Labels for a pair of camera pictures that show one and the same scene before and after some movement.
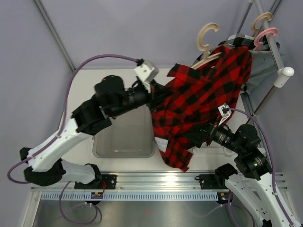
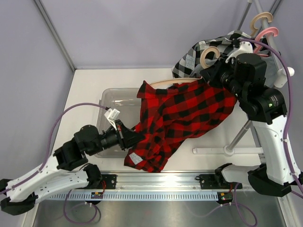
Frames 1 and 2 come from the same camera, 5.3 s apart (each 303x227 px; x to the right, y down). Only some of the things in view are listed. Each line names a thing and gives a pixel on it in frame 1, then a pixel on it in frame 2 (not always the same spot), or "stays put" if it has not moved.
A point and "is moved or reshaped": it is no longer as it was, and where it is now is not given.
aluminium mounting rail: [146, 181] stays put
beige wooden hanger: [205, 47] to [203, 64]
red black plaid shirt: [207, 94] is moved or reshaped
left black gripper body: [152, 100] to [122, 139]
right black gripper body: [207, 133] to [215, 79]
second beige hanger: [267, 14] stays put
